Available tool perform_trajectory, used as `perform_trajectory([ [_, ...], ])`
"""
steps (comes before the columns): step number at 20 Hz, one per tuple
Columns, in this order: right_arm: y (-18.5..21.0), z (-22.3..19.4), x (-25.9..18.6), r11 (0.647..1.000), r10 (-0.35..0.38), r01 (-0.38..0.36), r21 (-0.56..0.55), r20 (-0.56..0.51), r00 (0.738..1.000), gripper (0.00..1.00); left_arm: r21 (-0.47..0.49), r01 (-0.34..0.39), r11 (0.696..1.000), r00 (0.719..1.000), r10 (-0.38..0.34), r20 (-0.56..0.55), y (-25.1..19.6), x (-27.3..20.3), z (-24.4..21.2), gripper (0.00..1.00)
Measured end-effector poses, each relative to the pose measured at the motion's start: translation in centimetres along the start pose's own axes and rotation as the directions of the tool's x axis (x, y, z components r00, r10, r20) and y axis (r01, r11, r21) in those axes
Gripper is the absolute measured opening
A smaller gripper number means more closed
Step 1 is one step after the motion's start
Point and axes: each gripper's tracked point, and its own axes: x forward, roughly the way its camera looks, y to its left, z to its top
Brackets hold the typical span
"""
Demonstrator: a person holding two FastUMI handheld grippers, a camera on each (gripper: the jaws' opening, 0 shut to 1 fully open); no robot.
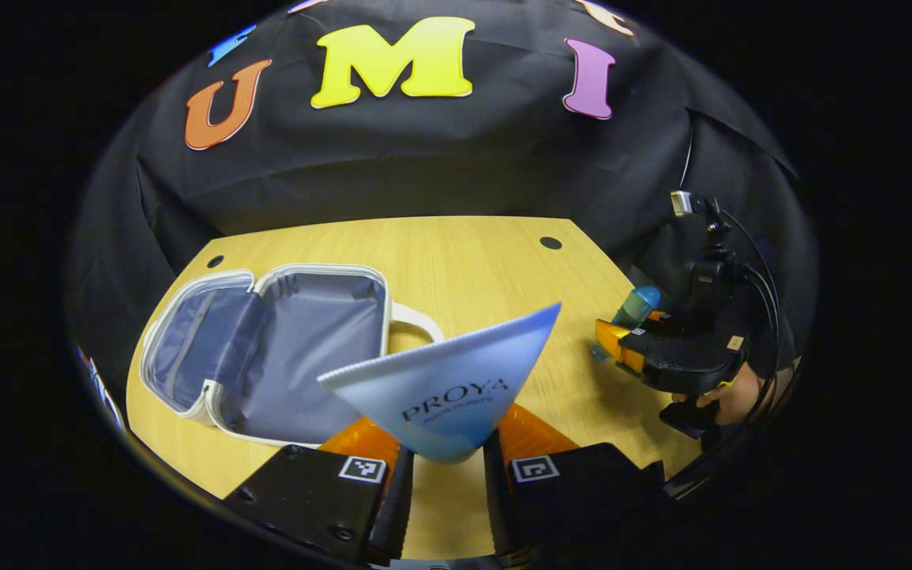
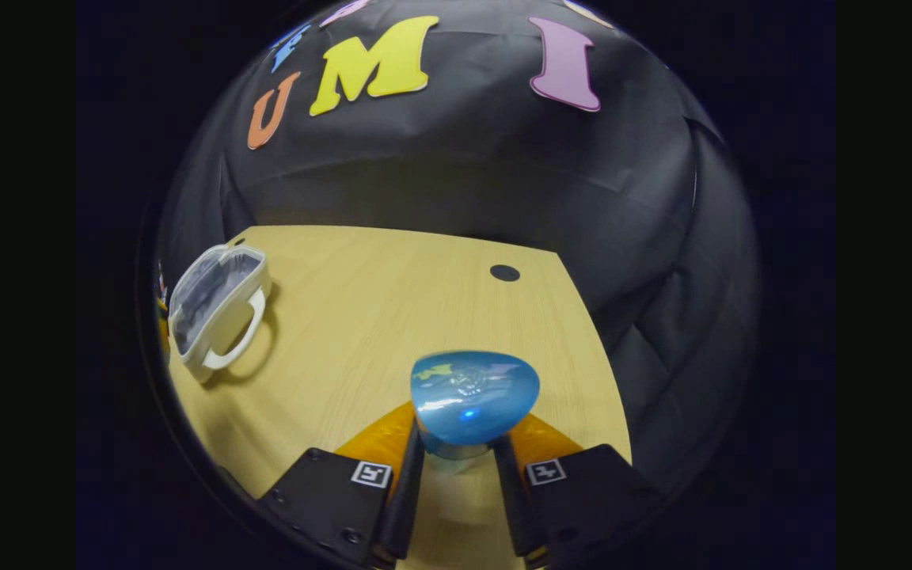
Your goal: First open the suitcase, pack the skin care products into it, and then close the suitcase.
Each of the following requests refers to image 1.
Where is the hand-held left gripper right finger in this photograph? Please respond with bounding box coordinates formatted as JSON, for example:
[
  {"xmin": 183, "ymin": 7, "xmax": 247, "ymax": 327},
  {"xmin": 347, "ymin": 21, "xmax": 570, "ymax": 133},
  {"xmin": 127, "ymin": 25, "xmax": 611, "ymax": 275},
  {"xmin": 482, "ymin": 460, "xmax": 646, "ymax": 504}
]
[{"xmin": 482, "ymin": 402, "xmax": 669, "ymax": 561}]

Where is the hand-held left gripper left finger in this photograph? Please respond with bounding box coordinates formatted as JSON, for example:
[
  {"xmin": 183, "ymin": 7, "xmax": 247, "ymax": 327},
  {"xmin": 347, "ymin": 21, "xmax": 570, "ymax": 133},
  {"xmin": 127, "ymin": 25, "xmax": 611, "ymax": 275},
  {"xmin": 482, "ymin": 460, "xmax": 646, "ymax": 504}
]
[{"xmin": 222, "ymin": 416, "xmax": 417, "ymax": 568}]

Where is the blue green capped bottle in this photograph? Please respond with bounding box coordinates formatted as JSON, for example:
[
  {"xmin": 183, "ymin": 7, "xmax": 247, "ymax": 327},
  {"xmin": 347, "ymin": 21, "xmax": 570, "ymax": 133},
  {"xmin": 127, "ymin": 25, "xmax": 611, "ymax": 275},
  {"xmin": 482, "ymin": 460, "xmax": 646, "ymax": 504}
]
[{"xmin": 589, "ymin": 285, "xmax": 663, "ymax": 363}]

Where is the light blue squeeze tube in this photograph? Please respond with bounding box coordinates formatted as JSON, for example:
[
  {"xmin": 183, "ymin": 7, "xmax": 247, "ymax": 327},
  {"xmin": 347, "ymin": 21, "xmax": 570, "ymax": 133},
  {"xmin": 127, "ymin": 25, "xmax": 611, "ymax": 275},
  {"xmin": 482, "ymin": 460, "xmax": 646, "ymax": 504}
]
[{"xmin": 317, "ymin": 302, "xmax": 562, "ymax": 466}]

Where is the white suitcase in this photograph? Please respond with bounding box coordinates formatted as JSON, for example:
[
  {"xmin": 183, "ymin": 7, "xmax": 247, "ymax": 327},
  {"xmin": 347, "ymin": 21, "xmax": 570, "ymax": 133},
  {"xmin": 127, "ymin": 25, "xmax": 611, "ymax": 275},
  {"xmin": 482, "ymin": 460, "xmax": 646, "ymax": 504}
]
[{"xmin": 139, "ymin": 264, "xmax": 446, "ymax": 449}]

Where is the black backdrop cloth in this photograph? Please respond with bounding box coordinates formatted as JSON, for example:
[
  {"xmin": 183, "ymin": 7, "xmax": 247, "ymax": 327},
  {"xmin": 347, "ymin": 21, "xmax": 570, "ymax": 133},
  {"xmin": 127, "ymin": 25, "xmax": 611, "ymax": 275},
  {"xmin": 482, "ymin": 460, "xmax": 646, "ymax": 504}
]
[{"xmin": 64, "ymin": 0, "xmax": 821, "ymax": 397}]

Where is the white and red background clutter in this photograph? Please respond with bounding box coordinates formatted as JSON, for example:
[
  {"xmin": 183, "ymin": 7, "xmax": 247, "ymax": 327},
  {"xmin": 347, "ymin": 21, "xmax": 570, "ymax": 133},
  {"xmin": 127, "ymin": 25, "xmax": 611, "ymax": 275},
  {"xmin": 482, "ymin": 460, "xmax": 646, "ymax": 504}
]
[{"xmin": 76, "ymin": 344, "xmax": 126, "ymax": 432}]

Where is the black cable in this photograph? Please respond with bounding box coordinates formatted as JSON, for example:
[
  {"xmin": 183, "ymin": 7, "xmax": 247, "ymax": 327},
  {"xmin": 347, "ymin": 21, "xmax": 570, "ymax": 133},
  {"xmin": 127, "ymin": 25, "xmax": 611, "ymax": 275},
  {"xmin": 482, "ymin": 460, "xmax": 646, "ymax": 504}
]
[{"xmin": 721, "ymin": 210, "xmax": 783, "ymax": 424}]

